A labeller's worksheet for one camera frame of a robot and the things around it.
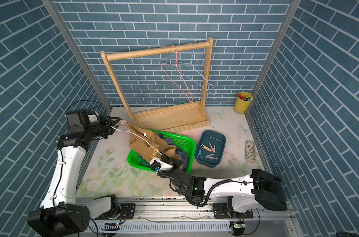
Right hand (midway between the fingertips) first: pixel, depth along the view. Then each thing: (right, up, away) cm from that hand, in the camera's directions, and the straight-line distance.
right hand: (166, 154), depth 69 cm
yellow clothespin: (+23, -2, +26) cm, 35 cm away
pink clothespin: (+27, -3, +27) cm, 38 cm away
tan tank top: (-11, +3, +7) cm, 13 cm away
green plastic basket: (-21, -9, +21) cm, 31 cm away
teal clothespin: (+18, -6, +24) cm, 31 cm away
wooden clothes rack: (-1, +18, +50) cm, 53 cm away
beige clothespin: (+25, -7, +24) cm, 35 cm away
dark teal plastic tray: (+26, -3, +27) cm, 37 cm away
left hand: (-21, +17, +3) cm, 27 cm away
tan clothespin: (-5, +2, -3) cm, 6 cm away
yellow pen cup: (+53, +30, +42) cm, 74 cm away
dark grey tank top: (+7, -5, +18) cm, 20 cm away
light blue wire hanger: (+15, +51, +29) cm, 60 cm away
